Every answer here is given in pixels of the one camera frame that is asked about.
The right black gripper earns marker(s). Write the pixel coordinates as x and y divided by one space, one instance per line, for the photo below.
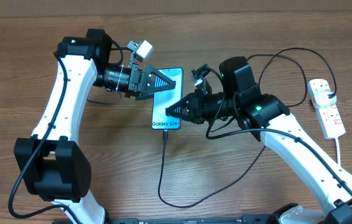
196 114

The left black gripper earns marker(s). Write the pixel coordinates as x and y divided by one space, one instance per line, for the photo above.
140 85

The blue Galaxy smartphone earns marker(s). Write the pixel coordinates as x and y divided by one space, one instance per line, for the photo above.
164 99

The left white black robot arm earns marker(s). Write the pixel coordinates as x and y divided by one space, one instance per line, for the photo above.
51 162

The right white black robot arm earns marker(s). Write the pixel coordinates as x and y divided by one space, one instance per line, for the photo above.
271 122

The white USB charger plug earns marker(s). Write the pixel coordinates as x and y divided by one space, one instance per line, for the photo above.
323 98

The white power strip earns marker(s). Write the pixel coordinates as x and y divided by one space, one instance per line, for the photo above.
329 118

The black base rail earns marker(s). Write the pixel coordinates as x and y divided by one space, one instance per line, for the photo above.
194 220

